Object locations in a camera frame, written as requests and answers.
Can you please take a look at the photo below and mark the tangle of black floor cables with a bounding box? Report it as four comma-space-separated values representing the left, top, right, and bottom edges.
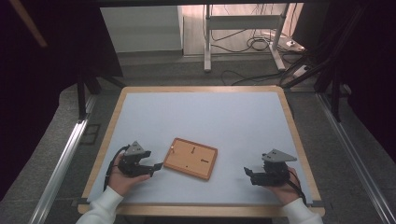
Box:
210, 27, 283, 54

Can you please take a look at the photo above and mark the person's right hand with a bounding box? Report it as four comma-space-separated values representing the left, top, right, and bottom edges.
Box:
267, 166, 302, 206

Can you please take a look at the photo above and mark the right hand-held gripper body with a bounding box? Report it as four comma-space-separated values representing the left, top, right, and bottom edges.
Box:
262, 148, 298, 188

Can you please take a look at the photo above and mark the person's left hand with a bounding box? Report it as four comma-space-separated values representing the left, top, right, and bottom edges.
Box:
106, 153, 151, 197

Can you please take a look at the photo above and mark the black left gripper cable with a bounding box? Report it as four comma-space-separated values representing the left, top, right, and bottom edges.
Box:
103, 144, 131, 191

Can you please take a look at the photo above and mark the white power strip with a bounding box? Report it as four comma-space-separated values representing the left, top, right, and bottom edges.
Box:
285, 38, 306, 52
291, 64, 313, 78

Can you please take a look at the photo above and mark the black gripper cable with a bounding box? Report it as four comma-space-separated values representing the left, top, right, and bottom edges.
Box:
286, 169, 308, 205
103, 144, 131, 191

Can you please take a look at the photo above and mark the wooden bar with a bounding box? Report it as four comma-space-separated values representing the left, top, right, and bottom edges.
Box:
8, 0, 49, 49

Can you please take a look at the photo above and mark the white table with wooden edge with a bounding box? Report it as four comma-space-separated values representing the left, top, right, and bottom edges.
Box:
77, 85, 326, 218

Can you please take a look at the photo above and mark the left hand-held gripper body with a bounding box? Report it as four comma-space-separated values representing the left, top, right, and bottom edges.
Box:
117, 140, 148, 178

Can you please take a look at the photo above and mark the black metal stand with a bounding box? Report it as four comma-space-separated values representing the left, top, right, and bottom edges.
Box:
278, 6, 368, 123
75, 70, 126, 121

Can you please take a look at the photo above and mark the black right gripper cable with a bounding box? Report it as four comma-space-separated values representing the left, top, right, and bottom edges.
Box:
286, 169, 308, 205

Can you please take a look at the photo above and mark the aluminium floor rail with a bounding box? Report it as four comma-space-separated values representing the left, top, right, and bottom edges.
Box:
315, 92, 396, 224
29, 119, 90, 224

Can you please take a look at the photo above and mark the white metal desk frame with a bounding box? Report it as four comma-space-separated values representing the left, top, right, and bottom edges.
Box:
203, 3, 290, 74

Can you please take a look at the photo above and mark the dark floor hatch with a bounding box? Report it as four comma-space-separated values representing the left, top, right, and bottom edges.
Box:
79, 123, 102, 146

